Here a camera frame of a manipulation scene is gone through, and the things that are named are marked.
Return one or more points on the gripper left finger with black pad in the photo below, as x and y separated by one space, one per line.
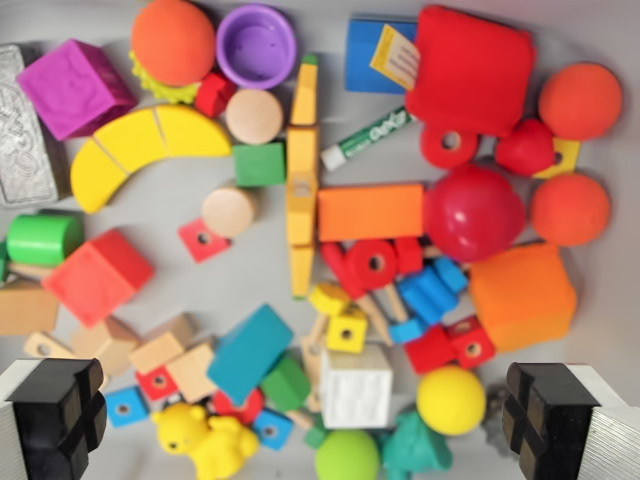
45 425

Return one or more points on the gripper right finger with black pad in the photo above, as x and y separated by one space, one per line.
560 425

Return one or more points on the grey plastic bin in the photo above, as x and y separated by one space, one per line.
225 280

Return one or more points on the blue cube with hole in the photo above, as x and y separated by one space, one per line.
282 437
112 415

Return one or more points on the wooden strip with holes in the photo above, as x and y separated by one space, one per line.
32 342
311 360

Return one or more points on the natural wooden block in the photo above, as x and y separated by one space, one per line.
157 350
105 345
25 310
192 372

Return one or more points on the red cube with hole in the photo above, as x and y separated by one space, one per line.
482 355
147 390

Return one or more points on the yellow foam ball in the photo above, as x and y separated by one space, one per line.
450 400

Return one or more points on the orange fabric cube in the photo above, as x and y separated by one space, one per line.
522 300

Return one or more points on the teal rubber animal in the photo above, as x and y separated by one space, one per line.
415 445

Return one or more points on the red embossed rubber cube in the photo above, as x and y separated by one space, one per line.
95 280

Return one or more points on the natural wooden peg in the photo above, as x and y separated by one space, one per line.
25 271
374 312
397 302

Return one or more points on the yellow rubber bear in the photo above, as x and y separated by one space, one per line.
210 445

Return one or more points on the small green wooden cube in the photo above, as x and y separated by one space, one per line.
316 436
3 260

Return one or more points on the small blue wooden piece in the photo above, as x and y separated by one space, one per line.
407 331

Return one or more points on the blue ridged wooden piece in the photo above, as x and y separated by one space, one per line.
430 295

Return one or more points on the green wooden cylinder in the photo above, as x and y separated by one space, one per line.
40 239

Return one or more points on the white embossed cube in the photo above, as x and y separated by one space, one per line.
356 395

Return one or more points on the red wooden wheel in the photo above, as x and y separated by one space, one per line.
360 275
432 150
255 407

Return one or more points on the green foam ball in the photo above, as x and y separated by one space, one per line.
346 457

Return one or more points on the orange foam ball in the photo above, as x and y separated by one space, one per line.
580 100
172 42
570 209

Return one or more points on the teal rectangular block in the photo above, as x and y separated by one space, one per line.
250 352

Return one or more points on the dark red plastic ball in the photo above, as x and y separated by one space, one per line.
472 215

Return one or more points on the red square with hole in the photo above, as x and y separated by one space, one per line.
192 245

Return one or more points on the yellow cube with hole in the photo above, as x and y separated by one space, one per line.
336 345

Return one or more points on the green wooden block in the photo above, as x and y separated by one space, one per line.
287 382

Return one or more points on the yellow square with hole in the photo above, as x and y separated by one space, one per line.
570 165

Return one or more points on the yellow wooden hex nut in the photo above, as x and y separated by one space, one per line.
330 298

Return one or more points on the silver embossed rectangular block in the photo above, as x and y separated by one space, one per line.
22 150

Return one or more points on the red wooden bar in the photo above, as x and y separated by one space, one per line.
335 265

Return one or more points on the red rubber heart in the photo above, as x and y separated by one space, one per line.
525 147

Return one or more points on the natural wooden cylinder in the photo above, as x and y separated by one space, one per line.
227 210
255 117

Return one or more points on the orange rectangular block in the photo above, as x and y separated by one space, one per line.
370 212

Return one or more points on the yellow wooden sliced banana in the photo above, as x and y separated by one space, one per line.
135 140

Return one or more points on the magenta embossed rubber cube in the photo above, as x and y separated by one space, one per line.
75 90

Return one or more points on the green dry-erase marker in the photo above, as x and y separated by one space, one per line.
370 136

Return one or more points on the red fabric beanbag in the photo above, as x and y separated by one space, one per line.
470 70

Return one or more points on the yellow paper tag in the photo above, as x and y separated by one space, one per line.
392 57

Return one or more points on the purple plastic cup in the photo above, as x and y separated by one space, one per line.
255 50

